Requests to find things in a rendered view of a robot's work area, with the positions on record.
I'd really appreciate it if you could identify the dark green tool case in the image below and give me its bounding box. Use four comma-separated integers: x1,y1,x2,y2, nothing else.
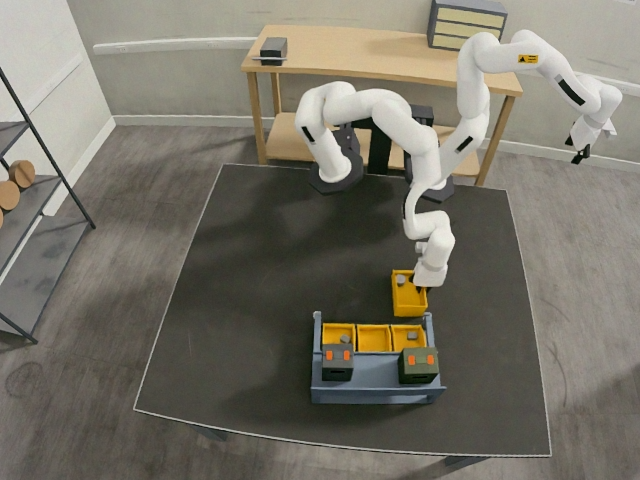
397,347,439,384

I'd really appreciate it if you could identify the yellow bin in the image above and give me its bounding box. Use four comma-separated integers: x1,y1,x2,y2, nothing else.
323,323,355,351
357,325,391,352
390,325,426,352
391,270,427,316

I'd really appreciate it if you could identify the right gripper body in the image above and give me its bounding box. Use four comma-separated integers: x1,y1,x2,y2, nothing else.
413,262,447,286

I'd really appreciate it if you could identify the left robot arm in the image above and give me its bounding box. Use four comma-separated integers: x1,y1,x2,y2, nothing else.
429,30,622,190

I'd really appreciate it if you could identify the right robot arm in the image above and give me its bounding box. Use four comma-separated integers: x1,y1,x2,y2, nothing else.
294,82,455,272

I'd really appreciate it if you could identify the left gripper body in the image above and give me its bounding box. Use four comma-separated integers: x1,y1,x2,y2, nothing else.
570,114,602,150

